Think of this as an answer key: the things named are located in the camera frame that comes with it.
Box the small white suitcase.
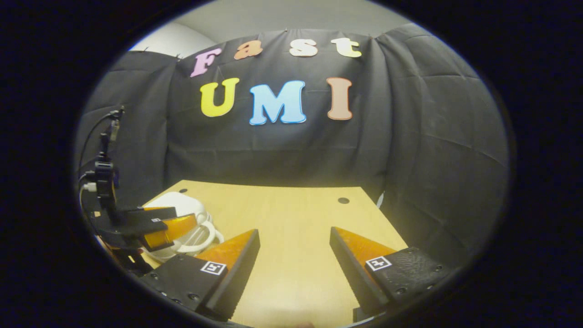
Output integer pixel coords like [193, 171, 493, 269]
[143, 191, 225, 263]

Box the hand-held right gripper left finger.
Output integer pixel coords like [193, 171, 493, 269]
[138, 229, 261, 322]

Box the black backdrop cloth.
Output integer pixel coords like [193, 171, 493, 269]
[75, 23, 510, 274]

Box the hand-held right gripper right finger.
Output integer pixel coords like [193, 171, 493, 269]
[329, 226, 459, 316]

